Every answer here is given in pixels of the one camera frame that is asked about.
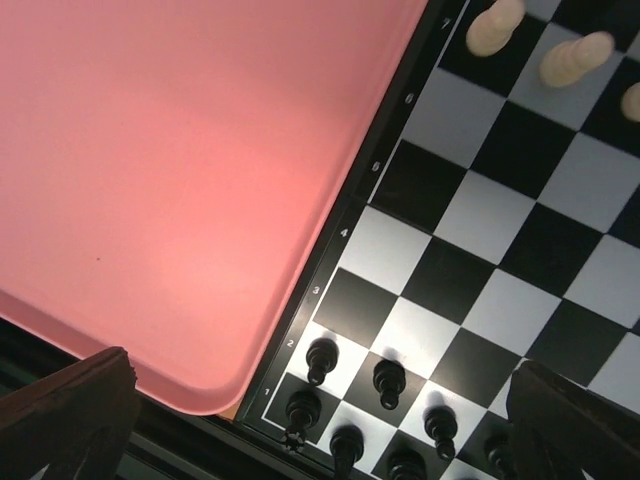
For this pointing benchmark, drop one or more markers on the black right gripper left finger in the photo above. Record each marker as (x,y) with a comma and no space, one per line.
(73,424)

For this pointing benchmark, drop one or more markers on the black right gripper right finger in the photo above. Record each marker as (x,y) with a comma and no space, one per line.
(562,431)

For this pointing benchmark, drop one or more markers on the black pawn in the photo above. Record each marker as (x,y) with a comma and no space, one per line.
(389,380)
(499,455)
(441,426)
(321,358)

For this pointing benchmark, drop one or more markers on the black bishop piece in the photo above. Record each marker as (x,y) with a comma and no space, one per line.
(406,465)

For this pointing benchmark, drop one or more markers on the black knight piece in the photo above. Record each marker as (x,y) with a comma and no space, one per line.
(346,448)

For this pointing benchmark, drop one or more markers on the black rook piece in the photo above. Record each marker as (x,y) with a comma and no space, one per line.
(303,411)

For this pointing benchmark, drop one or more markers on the black white chess board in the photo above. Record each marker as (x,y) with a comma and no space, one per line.
(502,226)

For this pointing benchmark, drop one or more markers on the pink plastic tray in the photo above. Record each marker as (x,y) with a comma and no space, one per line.
(167,166)

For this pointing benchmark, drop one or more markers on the white pawn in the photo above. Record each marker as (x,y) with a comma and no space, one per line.
(630,103)
(569,61)
(492,29)

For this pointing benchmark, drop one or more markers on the black aluminium frame rail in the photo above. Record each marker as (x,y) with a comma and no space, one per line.
(209,448)

